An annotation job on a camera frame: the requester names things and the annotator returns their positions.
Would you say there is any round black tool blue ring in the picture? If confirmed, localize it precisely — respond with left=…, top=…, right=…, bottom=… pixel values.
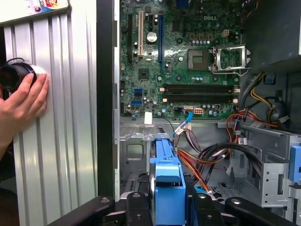
left=0, top=57, right=47, bottom=94

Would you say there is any green motherboard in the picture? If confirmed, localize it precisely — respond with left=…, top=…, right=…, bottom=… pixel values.
left=119, top=0, right=245, bottom=118

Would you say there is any metal socket cover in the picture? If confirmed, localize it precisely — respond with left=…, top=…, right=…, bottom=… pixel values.
left=212, top=45, right=247, bottom=71

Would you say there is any black RAM slot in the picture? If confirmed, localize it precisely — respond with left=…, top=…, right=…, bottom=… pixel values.
left=162, top=93, right=238, bottom=98
left=162, top=97, right=238, bottom=103
left=162, top=87, right=238, bottom=93
left=162, top=83, right=238, bottom=88

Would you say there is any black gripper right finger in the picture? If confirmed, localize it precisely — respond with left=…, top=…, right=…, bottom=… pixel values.
left=185, top=174, right=298, bottom=226

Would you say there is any blue plastic drive bracket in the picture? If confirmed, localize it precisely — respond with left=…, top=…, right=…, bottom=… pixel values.
left=289, top=145, right=301, bottom=184

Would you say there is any person right hand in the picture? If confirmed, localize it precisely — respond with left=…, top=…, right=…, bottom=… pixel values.
left=0, top=73, right=50, bottom=161

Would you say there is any blue SATA wire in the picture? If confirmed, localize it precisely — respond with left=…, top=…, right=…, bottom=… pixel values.
left=173, top=112, right=212, bottom=195

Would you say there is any round silver coin battery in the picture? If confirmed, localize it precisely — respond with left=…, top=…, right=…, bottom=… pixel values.
left=146, top=32, right=158, bottom=44

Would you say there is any round grey case speaker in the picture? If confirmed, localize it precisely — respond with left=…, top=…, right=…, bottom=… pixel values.
left=264, top=95, right=287, bottom=124

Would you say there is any wire locking lever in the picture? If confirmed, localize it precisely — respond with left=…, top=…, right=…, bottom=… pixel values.
left=211, top=67, right=252, bottom=77

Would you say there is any hard disk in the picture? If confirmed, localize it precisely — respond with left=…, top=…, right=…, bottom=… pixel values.
left=149, top=138, right=187, bottom=226

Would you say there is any black expansion slot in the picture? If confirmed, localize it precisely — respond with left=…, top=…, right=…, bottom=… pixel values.
left=127, top=13, right=133, bottom=65

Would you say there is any orange red wire bundle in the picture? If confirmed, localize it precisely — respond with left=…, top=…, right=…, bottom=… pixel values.
left=225, top=109, right=280, bottom=144

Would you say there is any CPU socket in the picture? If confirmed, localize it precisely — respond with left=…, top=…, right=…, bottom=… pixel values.
left=187, top=48, right=211, bottom=71

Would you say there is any silver drive cage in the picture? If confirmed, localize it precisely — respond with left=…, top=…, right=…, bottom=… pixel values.
left=239, top=124, right=301, bottom=212

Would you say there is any white expansion slot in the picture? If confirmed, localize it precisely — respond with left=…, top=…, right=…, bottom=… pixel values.
left=138, top=10, right=145, bottom=57

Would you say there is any yellow black wire bundle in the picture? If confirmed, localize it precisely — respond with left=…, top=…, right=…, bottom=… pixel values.
left=239, top=72, right=290, bottom=125

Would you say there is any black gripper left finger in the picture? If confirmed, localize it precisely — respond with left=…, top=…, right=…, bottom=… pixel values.
left=48, top=173, right=151, bottom=226

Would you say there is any silver power supply unit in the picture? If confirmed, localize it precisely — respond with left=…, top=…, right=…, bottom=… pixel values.
left=244, top=0, right=301, bottom=71

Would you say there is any black open PC case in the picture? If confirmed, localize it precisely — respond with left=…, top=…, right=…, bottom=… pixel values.
left=96, top=0, right=301, bottom=226

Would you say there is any blue expansion slot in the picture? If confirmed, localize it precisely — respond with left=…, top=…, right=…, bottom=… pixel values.
left=158, top=10, right=165, bottom=69

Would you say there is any silver disk bay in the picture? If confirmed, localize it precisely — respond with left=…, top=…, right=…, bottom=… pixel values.
left=119, top=131, right=176, bottom=196

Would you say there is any white colourful printed box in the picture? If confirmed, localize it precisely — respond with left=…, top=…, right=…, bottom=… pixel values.
left=0, top=0, right=71, bottom=25

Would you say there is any thick black cable bundle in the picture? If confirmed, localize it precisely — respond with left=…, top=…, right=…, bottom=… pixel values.
left=197, top=143, right=263, bottom=187

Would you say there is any orange power wire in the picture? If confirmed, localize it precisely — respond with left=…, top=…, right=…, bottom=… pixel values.
left=176, top=147, right=228, bottom=195

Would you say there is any thin multicolour wire bundle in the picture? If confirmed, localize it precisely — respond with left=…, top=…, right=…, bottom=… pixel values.
left=184, top=128, right=203, bottom=154

